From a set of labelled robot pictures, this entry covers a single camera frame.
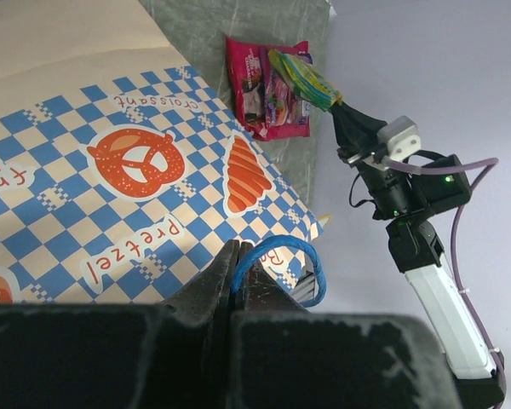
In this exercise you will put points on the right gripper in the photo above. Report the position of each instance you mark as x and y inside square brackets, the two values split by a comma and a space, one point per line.
[389, 190]

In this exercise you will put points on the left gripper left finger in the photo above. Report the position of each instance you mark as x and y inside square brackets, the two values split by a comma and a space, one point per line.
[168, 354]

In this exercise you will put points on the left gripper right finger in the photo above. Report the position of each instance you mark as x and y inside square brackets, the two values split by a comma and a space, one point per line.
[290, 358]

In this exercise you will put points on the green yellow candy bag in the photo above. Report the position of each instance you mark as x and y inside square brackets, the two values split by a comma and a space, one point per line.
[304, 80]

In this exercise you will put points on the purple snack bag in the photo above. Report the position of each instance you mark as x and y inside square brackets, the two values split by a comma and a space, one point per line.
[282, 107]

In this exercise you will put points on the pink snack bag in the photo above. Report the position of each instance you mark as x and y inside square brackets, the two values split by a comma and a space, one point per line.
[244, 65]

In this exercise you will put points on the checkered paper bag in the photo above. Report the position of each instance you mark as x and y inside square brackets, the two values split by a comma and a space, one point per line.
[122, 173]

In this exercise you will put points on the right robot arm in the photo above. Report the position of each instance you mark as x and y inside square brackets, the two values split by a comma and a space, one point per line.
[422, 194]

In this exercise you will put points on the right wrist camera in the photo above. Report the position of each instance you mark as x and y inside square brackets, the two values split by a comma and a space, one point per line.
[397, 141]

